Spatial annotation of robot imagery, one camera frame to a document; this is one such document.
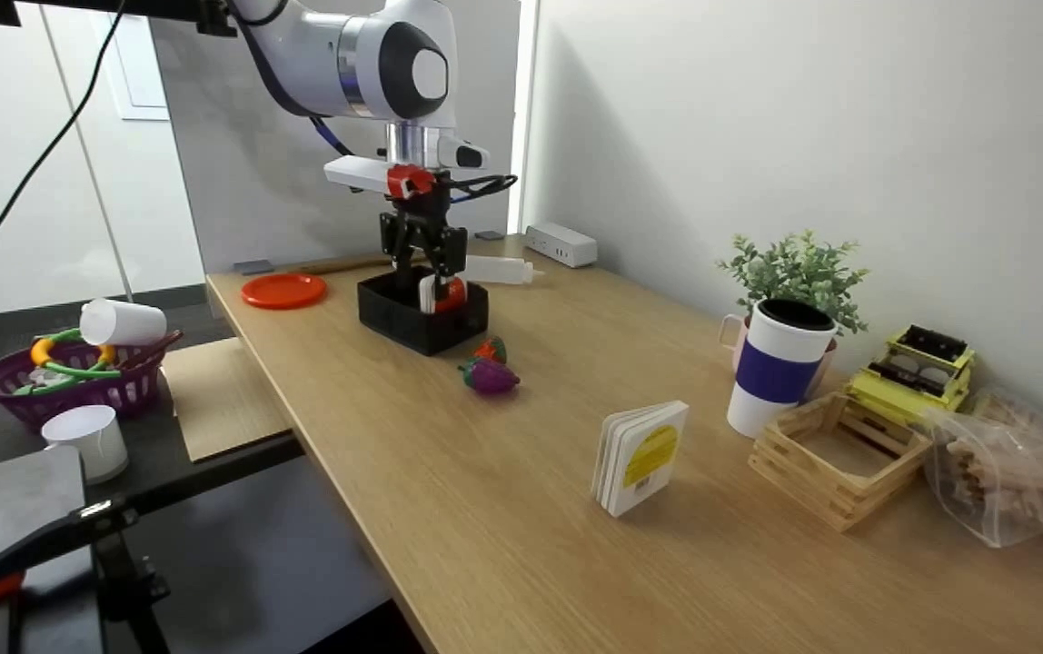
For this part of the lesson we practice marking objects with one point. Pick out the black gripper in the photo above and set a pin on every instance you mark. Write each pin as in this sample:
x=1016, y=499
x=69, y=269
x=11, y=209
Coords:
x=420, y=239

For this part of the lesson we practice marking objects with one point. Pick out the purple toy grapes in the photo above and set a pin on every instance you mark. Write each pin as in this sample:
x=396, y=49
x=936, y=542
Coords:
x=487, y=375

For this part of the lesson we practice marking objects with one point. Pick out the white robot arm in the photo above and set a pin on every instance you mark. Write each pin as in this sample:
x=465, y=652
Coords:
x=389, y=67

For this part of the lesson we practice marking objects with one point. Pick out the black box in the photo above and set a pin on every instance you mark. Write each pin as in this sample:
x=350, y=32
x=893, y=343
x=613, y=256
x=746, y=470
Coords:
x=389, y=312

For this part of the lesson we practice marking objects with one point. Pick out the yellow white board book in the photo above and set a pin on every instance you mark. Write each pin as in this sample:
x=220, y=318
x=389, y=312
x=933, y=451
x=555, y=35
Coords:
x=636, y=451

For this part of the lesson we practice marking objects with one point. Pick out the white rectangular block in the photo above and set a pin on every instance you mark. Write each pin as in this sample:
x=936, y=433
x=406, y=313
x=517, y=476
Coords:
x=498, y=269

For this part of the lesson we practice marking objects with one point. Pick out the red toy strawberry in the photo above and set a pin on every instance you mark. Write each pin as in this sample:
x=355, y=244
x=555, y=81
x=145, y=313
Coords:
x=493, y=350

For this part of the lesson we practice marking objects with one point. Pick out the orange round plate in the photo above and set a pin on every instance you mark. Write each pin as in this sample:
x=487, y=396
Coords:
x=283, y=291

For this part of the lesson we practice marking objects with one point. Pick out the cardboard sheet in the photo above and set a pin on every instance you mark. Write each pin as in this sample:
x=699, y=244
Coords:
x=220, y=396

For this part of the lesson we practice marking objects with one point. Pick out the white paper cup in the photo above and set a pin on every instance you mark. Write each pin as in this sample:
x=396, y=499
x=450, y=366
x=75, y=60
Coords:
x=108, y=322

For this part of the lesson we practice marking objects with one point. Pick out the white cylinder cup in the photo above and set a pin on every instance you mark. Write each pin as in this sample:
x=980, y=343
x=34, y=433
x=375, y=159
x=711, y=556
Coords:
x=93, y=430

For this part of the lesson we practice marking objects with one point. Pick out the purple plastic basket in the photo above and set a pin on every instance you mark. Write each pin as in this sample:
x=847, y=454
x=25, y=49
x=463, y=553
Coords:
x=63, y=371

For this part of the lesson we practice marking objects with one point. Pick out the green artificial plant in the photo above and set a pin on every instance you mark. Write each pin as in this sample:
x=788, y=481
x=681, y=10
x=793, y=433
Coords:
x=804, y=269

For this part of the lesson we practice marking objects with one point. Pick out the white purple plant pot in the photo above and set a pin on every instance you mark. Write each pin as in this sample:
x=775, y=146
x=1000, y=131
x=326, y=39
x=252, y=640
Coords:
x=775, y=360

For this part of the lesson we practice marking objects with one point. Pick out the black tripod stand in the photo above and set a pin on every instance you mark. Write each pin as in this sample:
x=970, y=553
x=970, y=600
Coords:
x=127, y=588

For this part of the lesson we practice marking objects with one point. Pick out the wooden crate tray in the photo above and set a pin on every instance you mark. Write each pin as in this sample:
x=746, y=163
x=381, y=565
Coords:
x=836, y=461

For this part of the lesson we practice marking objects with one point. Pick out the yellow black device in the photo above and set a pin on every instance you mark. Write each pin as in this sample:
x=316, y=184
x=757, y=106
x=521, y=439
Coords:
x=918, y=375

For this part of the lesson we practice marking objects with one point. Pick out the clear bag of snacks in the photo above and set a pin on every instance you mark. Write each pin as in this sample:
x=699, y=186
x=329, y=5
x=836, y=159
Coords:
x=985, y=470

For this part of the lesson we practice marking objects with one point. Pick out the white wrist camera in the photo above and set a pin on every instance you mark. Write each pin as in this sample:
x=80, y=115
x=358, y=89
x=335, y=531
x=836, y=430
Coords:
x=400, y=178

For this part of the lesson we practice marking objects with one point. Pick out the white box at wall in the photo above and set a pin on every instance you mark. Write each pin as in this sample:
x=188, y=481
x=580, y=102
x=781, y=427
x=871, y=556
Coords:
x=561, y=244

